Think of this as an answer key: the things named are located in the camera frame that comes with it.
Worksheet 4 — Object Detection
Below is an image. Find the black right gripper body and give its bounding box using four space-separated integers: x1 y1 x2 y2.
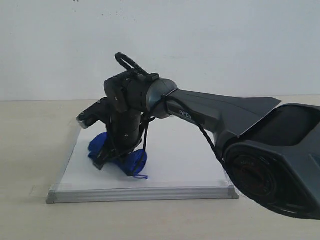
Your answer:
97 98 144 160

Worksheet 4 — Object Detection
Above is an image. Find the white board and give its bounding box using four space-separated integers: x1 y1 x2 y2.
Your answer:
46 117 239 204

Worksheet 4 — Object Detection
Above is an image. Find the blue cloth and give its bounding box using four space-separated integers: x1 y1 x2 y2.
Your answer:
87 132 149 180

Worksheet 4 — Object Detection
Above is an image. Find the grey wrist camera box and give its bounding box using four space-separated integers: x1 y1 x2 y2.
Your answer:
76 97 111 129

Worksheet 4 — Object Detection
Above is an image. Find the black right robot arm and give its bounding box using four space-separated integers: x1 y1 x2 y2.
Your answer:
93 71 320 220

